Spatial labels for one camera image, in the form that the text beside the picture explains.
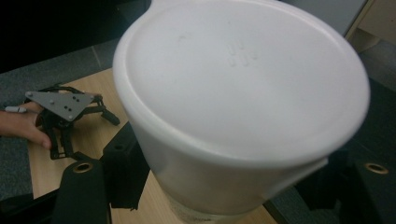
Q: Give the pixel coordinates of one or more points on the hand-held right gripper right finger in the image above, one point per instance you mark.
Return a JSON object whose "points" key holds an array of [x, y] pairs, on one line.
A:
{"points": [[336, 174]]}

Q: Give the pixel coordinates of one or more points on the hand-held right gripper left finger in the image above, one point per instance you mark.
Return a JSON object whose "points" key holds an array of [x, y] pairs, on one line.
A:
{"points": [[124, 168]]}

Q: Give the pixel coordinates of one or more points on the glass jar with spouted white lid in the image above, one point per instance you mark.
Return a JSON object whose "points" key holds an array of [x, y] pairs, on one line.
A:
{"points": [[243, 93]]}

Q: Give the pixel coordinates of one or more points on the light wooden desk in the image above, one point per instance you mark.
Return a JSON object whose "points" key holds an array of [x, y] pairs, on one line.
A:
{"points": [[378, 21]]}

